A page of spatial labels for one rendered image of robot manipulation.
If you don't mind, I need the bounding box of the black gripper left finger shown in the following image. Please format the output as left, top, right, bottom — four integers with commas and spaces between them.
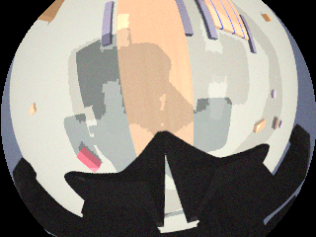
64, 130, 166, 228

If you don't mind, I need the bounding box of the pink rectangular block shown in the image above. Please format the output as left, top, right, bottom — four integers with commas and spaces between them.
76, 147, 102, 173

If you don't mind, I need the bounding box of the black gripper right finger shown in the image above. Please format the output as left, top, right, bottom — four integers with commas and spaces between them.
162, 130, 270, 224

